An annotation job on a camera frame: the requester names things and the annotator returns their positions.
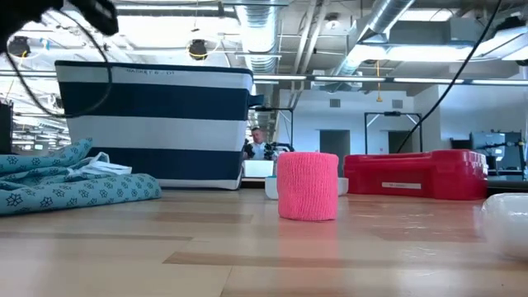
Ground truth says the white face mask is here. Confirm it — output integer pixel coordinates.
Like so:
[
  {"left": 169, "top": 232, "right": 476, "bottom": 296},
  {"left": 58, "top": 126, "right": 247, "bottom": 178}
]
[{"left": 65, "top": 151, "right": 133, "bottom": 178}]

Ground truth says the teal flower-patterned cloth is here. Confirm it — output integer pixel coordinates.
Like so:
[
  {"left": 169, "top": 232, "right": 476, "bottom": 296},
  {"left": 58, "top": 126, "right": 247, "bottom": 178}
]
[{"left": 0, "top": 138, "right": 163, "bottom": 217}]

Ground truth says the blue white pill organizer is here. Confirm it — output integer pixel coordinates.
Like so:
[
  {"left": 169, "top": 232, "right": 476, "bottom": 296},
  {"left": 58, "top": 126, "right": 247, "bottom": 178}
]
[{"left": 264, "top": 175, "right": 350, "bottom": 201}]

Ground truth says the pink bandage roll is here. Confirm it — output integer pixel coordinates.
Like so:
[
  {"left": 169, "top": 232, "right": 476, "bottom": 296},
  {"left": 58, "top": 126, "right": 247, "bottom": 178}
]
[{"left": 276, "top": 151, "right": 340, "bottom": 222}]

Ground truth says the red first aid case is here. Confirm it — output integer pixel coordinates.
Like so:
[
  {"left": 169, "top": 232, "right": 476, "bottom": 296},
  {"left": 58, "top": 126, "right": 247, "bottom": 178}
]
[{"left": 343, "top": 148, "right": 489, "bottom": 201}]

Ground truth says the clear container with pink lid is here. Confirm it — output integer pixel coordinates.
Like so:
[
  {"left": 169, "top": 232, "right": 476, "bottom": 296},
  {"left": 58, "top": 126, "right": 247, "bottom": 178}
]
[{"left": 480, "top": 192, "right": 528, "bottom": 261}]

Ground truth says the navy white striped fabric basket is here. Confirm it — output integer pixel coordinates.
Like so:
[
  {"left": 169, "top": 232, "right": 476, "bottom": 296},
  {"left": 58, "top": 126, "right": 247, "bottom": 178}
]
[{"left": 54, "top": 60, "right": 265, "bottom": 191}]

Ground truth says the black ceiling-hung device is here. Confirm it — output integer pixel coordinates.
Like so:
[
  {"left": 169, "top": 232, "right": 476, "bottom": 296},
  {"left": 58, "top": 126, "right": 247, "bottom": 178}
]
[
  {"left": 188, "top": 39, "right": 209, "bottom": 61},
  {"left": 7, "top": 35, "right": 31, "bottom": 58}
]

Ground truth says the black monitor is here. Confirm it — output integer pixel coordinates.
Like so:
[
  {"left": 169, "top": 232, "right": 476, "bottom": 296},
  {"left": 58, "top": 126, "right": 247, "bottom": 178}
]
[{"left": 0, "top": 102, "right": 13, "bottom": 154}]

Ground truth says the long ceiling light strip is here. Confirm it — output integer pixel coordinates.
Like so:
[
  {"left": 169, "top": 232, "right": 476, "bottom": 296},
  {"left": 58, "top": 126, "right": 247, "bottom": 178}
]
[
  {"left": 253, "top": 74, "right": 309, "bottom": 82},
  {"left": 469, "top": 78, "right": 528, "bottom": 86},
  {"left": 391, "top": 77, "right": 465, "bottom": 84}
]

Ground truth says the person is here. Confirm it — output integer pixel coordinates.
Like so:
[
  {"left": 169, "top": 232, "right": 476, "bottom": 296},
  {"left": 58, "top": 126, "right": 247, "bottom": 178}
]
[{"left": 243, "top": 126, "right": 278, "bottom": 161}]

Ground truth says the white lit monitor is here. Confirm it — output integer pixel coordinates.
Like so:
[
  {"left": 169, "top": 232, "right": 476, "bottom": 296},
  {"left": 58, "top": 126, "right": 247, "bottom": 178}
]
[{"left": 243, "top": 159, "right": 276, "bottom": 178}]

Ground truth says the dark equipment station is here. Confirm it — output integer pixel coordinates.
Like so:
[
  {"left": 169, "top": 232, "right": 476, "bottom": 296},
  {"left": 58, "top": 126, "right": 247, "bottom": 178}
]
[{"left": 469, "top": 130, "right": 527, "bottom": 181}]

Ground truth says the silver ventilation duct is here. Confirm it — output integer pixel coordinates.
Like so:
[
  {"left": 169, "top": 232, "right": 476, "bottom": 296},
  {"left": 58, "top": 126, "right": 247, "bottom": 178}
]
[
  {"left": 329, "top": 0, "right": 416, "bottom": 78},
  {"left": 237, "top": 0, "right": 285, "bottom": 74}
]

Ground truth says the black background frame rig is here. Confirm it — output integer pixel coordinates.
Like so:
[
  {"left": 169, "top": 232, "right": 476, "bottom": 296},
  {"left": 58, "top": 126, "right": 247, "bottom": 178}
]
[
  {"left": 255, "top": 106, "right": 295, "bottom": 150},
  {"left": 364, "top": 111, "right": 423, "bottom": 156}
]

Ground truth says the yellow hanging cord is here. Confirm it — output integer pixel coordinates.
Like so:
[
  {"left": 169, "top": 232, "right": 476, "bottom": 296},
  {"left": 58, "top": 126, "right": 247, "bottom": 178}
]
[{"left": 375, "top": 60, "right": 384, "bottom": 103}]

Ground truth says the black hanging cable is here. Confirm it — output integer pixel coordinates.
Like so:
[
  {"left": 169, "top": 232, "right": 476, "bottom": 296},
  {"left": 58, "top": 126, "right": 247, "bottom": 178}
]
[{"left": 396, "top": 0, "right": 503, "bottom": 154}]

